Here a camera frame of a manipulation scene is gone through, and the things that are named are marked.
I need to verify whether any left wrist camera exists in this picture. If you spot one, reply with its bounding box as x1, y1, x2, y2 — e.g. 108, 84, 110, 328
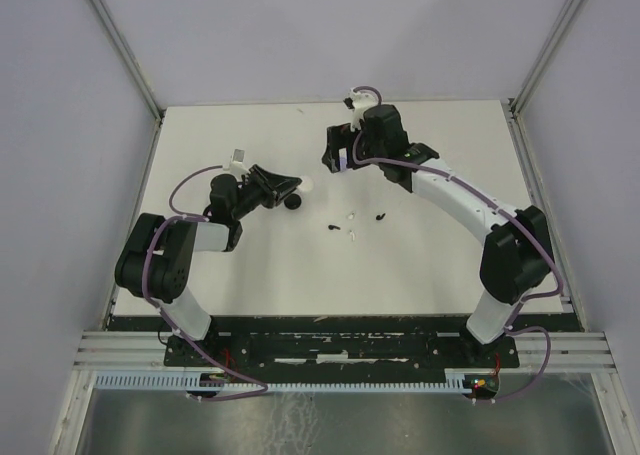
225, 149, 248, 176

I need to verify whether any purple earbud charging case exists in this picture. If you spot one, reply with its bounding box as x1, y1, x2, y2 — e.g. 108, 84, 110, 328
339, 149, 348, 172

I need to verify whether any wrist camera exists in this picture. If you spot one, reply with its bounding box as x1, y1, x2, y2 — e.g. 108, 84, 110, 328
343, 85, 382, 132
225, 149, 248, 176

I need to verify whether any black earbud charging case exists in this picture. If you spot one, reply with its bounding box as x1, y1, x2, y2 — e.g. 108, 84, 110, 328
284, 193, 302, 210

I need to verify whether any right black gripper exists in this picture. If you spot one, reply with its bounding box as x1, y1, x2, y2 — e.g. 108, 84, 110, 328
320, 122, 384, 174

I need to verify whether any aluminium frame post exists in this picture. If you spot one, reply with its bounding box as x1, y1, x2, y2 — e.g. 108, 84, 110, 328
510, 0, 588, 118
86, 0, 165, 120

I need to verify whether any white slotted cable duct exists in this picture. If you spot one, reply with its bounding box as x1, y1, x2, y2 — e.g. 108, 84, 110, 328
93, 370, 476, 391

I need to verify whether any aluminium frame rail front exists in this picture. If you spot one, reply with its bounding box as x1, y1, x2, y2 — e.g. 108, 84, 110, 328
73, 329, 617, 371

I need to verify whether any left aluminium frame post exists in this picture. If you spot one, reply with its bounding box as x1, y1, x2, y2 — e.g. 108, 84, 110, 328
86, 0, 165, 120

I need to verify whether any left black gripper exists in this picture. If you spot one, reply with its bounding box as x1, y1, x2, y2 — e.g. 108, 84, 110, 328
232, 164, 302, 220

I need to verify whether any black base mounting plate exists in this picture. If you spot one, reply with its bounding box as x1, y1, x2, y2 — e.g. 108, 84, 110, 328
164, 332, 520, 374

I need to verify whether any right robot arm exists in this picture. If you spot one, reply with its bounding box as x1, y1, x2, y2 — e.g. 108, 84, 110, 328
322, 94, 563, 366

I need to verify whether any white earbud charging case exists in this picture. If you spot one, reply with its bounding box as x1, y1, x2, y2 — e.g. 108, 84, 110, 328
297, 176, 314, 193

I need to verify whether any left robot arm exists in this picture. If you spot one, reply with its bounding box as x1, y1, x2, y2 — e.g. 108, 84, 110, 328
114, 165, 303, 365

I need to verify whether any right aluminium frame post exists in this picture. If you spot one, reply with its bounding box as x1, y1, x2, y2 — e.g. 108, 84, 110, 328
510, 0, 588, 118

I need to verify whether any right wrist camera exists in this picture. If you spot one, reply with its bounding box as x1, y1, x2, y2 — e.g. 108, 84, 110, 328
343, 85, 382, 132

